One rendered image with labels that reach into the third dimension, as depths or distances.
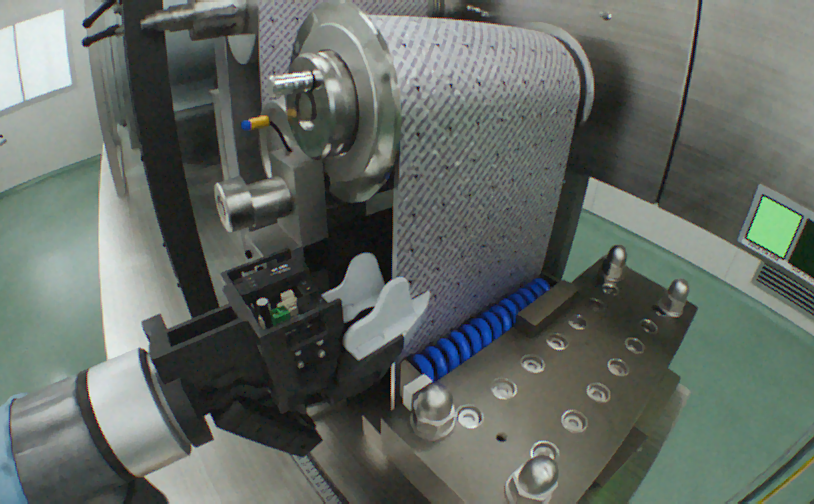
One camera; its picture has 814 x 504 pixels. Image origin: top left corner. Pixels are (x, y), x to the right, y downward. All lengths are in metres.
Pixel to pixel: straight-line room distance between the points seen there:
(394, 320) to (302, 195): 0.12
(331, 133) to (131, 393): 0.19
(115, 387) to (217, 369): 0.06
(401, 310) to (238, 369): 0.12
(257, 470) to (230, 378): 0.23
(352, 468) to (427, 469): 0.15
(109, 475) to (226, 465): 0.24
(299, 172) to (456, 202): 0.12
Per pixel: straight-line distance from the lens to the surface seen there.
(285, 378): 0.24
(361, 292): 0.31
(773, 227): 0.48
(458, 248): 0.33
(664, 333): 0.49
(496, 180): 0.34
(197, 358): 0.23
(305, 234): 0.32
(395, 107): 0.23
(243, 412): 0.26
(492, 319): 0.40
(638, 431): 0.40
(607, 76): 0.51
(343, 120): 0.25
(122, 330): 0.71
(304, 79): 0.26
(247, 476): 0.47
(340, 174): 0.29
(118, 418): 0.24
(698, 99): 0.48
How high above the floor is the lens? 1.31
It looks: 33 degrees down
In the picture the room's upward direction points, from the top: 2 degrees clockwise
